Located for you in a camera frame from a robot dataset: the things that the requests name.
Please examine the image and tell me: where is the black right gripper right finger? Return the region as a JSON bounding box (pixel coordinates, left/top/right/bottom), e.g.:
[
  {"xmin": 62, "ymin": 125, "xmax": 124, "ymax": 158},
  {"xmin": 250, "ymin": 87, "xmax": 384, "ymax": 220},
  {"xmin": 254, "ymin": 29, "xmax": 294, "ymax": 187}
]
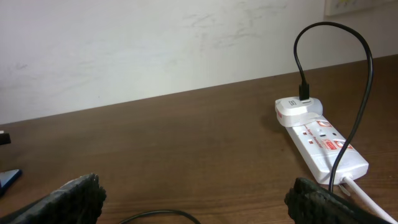
[{"xmin": 284, "ymin": 177, "xmax": 388, "ymax": 224}]

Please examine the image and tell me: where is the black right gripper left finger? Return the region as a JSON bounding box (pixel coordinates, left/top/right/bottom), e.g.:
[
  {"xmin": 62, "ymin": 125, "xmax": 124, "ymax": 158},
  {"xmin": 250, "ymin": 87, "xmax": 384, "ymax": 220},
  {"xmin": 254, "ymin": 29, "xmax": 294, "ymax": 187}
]
[{"xmin": 1, "ymin": 173, "xmax": 106, "ymax": 224}]

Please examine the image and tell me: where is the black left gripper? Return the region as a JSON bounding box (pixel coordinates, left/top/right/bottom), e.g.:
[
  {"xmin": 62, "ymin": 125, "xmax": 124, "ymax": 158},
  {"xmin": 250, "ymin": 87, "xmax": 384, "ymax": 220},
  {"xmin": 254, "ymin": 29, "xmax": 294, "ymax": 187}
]
[{"xmin": 0, "ymin": 131, "xmax": 11, "ymax": 145}]

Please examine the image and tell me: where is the blue Galaxy smartphone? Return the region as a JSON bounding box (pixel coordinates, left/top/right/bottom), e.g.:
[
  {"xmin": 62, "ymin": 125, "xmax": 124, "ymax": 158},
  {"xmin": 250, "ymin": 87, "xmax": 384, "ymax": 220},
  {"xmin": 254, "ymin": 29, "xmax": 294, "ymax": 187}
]
[{"xmin": 0, "ymin": 169, "xmax": 22, "ymax": 197}]

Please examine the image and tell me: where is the black USB charging cable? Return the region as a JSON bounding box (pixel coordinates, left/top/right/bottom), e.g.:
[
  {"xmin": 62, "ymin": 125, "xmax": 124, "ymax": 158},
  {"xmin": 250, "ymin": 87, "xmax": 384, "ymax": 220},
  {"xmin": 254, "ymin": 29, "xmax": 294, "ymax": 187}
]
[{"xmin": 119, "ymin": 21, "xmax": 374, "ymax": 224}]

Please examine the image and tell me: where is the white USB charger plug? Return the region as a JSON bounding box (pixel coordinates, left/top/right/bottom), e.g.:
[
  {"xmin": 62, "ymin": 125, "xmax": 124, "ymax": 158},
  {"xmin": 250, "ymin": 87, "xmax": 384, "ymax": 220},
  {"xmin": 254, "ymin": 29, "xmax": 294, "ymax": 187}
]
[{"xmin": 275, "ymin": 96, "xmax": 323, "ymax": 128}]

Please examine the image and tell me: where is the white power strip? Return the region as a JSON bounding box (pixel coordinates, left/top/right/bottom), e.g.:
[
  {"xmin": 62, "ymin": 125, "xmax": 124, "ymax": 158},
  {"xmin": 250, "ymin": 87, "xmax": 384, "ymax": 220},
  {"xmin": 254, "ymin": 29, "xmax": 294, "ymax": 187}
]
[{"xmin": 287, "ymin": 116, "xmax": 369, "ymax": 185}]

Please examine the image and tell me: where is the white power strip cord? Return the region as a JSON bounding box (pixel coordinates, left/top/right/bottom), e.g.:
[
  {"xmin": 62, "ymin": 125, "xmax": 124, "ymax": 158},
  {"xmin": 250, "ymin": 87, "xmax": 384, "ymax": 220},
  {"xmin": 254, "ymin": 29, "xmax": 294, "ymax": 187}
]
[{"xmin": 338, "ymin": 175, "xmax": 397, "ymax": 224}]

